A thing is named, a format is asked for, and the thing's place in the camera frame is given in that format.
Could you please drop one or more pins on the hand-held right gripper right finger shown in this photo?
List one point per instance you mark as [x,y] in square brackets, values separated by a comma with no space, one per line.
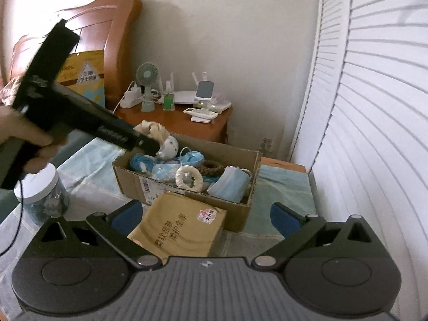
[284,219]

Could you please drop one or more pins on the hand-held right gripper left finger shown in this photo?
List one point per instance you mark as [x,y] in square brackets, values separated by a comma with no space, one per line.
[128,215]

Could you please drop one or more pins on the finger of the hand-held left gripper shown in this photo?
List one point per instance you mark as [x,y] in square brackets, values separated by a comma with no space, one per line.
[147,143]

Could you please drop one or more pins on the white fluffy cloth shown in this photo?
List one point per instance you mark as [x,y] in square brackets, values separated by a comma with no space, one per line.
[153,130]

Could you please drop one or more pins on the cream printed pouch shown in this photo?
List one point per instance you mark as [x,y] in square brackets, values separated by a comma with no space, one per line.
[169,148]

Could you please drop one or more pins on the cardboard box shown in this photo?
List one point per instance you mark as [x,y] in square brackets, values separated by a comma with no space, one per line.
[132,180]

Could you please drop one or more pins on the cream scrunchie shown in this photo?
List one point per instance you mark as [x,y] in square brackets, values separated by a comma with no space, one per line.
[179,179]

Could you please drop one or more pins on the plastic-wrapped blue face mask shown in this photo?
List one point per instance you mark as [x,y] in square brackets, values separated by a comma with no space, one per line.
[194,157]

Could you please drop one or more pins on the blue face mask bundle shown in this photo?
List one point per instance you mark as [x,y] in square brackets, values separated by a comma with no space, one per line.
[230,184]

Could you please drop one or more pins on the brown scrunchie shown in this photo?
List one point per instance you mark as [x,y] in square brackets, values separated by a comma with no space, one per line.
[220,172]

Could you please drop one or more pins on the person's left hand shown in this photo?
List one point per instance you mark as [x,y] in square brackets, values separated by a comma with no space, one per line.
[20,127]

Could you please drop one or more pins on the light blue towel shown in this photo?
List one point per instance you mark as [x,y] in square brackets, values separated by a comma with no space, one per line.
[284,187]

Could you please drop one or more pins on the wooden nightstand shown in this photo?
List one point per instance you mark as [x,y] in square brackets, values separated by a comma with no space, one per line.
[180,123]

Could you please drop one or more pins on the yellow snack bag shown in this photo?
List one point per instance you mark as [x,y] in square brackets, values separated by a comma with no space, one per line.
[90,83]

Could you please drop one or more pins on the white power strip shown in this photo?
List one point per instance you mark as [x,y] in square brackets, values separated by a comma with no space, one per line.
[130,102]

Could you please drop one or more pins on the green spray bottle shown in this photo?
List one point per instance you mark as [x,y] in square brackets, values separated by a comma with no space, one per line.
[168,102]

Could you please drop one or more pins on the golden tissue pack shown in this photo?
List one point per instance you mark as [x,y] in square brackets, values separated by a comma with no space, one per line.
[180,230]

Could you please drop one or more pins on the white plug charger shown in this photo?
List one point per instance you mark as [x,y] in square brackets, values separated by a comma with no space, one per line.
[135,88]

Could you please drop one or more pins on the white charging base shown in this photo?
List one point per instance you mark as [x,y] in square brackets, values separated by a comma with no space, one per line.
[200,118]

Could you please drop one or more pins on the white remote control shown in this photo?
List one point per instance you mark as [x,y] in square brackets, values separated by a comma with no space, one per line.
[197,111]

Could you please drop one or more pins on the white router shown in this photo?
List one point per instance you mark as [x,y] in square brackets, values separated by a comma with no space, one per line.
[187,97]

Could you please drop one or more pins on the wooden bed headboard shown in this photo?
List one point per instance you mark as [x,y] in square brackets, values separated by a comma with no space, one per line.
[110,33]

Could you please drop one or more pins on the small green desk fan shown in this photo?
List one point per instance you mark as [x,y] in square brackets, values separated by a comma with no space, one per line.
[147,72]

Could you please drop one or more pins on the white stand with grey screen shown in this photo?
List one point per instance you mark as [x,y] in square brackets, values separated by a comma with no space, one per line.
[204,88]

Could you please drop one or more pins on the clear jar with white lid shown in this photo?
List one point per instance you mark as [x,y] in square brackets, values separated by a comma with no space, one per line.
[43,200]

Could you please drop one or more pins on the white louvered closet door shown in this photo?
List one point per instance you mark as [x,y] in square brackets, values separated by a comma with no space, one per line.
[327,57]
[384,123]

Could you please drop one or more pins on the white wall socket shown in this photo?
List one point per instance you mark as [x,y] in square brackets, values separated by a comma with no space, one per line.
[267,144]

